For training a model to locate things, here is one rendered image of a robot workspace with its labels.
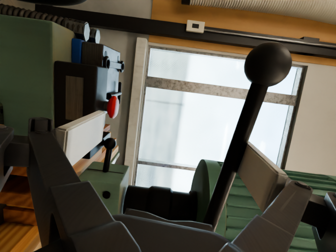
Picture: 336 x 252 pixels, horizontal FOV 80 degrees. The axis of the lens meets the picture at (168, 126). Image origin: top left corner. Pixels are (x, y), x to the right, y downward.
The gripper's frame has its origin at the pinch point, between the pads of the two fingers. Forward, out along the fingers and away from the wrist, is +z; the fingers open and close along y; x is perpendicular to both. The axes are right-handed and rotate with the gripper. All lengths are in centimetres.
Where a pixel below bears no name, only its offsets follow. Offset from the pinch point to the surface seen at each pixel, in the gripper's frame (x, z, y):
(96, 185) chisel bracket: -12.4, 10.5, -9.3
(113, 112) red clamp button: 0.0, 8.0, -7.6
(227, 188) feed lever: -2.8, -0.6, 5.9
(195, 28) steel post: 44, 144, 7
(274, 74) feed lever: 7.4, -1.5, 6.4
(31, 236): -17.2, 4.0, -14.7
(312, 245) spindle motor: -12.1, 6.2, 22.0
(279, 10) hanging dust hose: 67, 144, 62
